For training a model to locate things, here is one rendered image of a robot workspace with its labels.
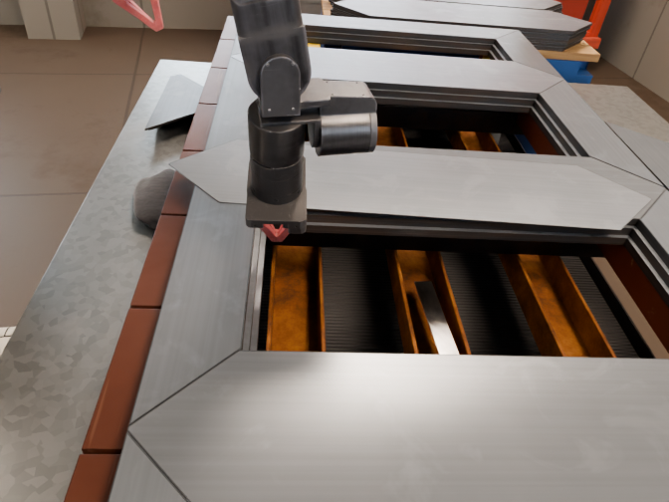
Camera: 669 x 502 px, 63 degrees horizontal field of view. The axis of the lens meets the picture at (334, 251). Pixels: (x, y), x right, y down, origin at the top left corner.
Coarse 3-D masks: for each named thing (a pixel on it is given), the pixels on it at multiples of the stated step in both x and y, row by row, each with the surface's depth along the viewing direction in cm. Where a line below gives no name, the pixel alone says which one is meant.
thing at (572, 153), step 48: (384, 48) 140; (432, 48) 140; (480, 48) 141; (384, 96) 113; (432, 96) 114; (480, 96) 114; (528, 96) 115; (576, 144) 99; (528, 240) 81; (576, 240) 81; (624, 240) 82
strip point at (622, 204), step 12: (588, 180) 88; (600, 180) 88; (600, 192) 85; (612, 192) 86; (624, 192) 86; (636, 192) 86; (612, 204) 83; (624, 204) 83; (636, 204) 84; (612, 216) 80; (624, 216) 81
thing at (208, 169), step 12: (228, 144) 87; (192, 156) 83; (204, 156) 83; (216, 156) 84; (228, 156) 84; (192, 168) 81; (204, 168) 81; (216, 168) 81; (228, 168) 81; (192, 180) 78; (204, 180) 78; (216, 180) 79; (216, 192) 76
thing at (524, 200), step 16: (496, 160) 91; (512, 160) 91; (496, 176) 86; (512, 176) 87; (528, 176) 87; (496, 192) 83; (512, 192) 83; (528, 192) 84; (544, 192) 84; (512, 208) 80; (528, 208) 80; (544, 208) 81; (544, 224) 77; (560, 224) 78
